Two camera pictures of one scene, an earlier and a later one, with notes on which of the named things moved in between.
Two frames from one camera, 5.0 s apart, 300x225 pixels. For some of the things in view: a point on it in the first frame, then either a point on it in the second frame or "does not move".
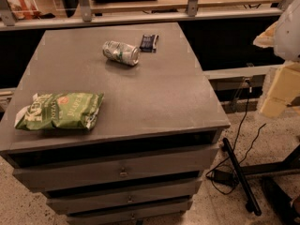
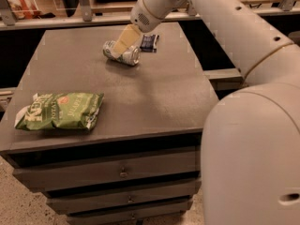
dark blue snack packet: x=148 y=43 does not move
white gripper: x=290 y=35 → x=141 y=16
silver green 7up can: x=123 y=53 does not move
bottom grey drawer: x=128 y=217 does not move
